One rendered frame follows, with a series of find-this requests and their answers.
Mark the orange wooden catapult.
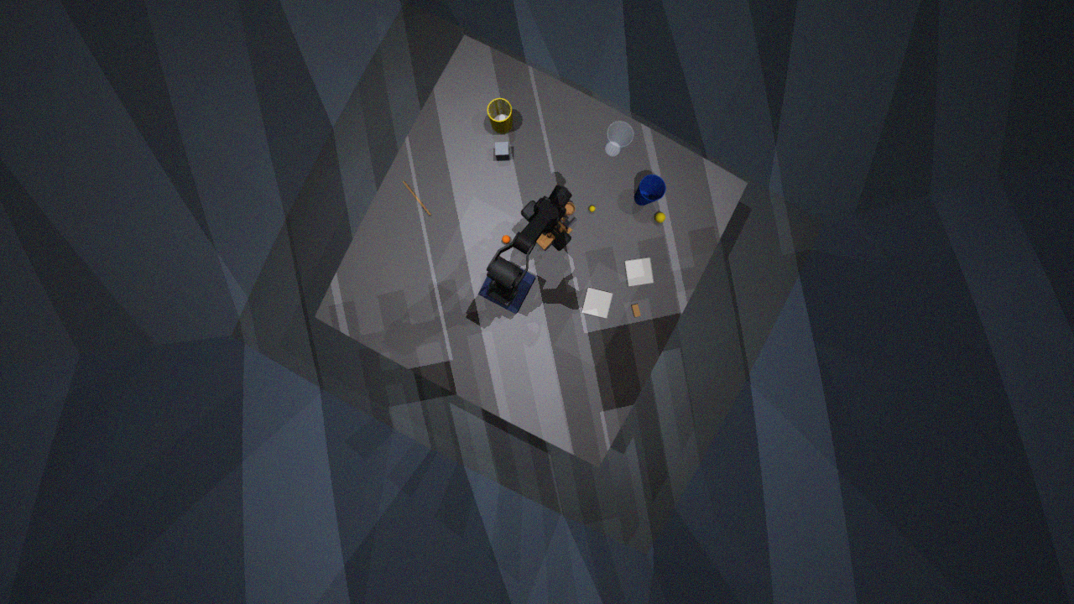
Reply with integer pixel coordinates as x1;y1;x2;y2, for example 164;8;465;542
536;202;577;249

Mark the dark blue cup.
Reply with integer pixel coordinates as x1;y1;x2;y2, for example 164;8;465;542
634;174;666;206

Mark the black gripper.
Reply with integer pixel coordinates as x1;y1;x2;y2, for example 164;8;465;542
521;200;571;251

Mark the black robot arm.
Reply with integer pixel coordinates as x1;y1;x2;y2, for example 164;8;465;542
487;185;572;307

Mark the white flat square slab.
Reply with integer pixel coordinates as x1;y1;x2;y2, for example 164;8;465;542
582;288;613;318
624;258;653;286

